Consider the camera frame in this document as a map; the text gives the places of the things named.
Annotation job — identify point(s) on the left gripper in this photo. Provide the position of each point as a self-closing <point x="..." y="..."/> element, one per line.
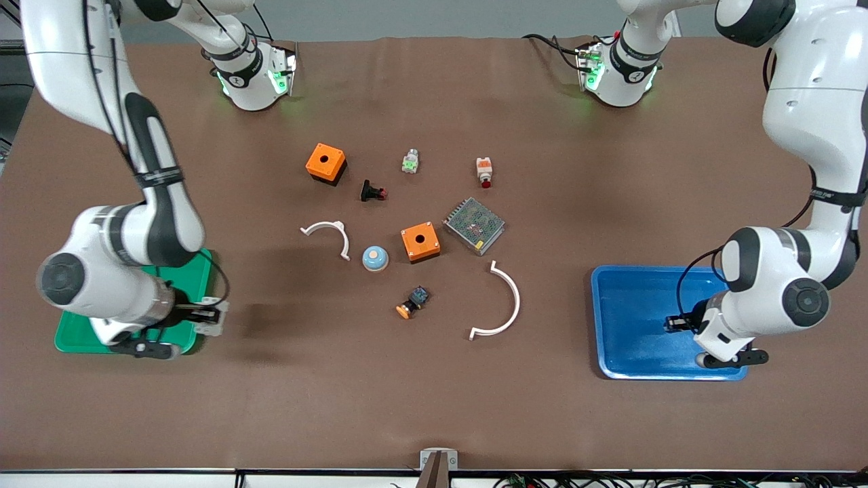
<point x="686" y="322"/>

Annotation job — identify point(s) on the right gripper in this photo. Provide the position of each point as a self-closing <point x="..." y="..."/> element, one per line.
<point x="182" y="314"/>

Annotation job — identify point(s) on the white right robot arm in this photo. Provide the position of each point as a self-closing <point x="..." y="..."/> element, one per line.
<point x="163" y="203"/>

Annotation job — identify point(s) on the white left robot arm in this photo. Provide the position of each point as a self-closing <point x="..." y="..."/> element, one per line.
<point x="800" y="102"/>

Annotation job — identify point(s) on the blue plastic tray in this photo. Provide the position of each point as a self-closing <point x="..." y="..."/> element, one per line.
<point x="630" y="312"/>

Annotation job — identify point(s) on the green plastic tray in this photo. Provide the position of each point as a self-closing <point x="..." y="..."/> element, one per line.
<point x="68" y="339"/>

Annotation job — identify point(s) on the light blue dome buzzer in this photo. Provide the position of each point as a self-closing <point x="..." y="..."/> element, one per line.
<point x="375" y="259"/>

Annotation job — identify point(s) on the orange black button box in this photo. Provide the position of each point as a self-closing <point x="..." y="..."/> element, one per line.
<point x="325" y="163"/>
<point x="420" y="242"/>

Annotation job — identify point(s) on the black red push button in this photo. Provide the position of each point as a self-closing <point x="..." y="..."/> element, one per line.
<point x="369" y="191"/>

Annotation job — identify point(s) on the orange blue push button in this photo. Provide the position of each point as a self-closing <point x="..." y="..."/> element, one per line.
<point x="415" y="299"/>

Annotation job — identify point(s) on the metal mesh power supply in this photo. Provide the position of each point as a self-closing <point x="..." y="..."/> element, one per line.
<point x="475" y="226"/>

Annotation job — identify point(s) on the brown table mat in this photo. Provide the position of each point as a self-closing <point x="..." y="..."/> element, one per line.
<point x="434" y="393"/>

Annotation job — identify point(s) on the white orange red button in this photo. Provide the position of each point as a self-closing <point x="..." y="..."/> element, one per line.
<point x="484" y="171"/>

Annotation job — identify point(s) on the small white curved bracket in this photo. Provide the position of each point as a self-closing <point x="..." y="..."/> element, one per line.
<point x="339" y="230"/>

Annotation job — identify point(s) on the large white curved bracket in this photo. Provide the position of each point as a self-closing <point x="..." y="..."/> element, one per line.
<point x="515" y="301"/>

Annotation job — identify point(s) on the white green switch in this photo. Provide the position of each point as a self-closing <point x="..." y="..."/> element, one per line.
<point x="410" y="163"/>

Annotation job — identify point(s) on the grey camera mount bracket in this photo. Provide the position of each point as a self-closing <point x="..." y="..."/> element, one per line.
<point x="439" y="459"/>

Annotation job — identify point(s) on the aluminium frame profile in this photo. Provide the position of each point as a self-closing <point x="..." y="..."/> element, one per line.
<point x="10" y="46"/>

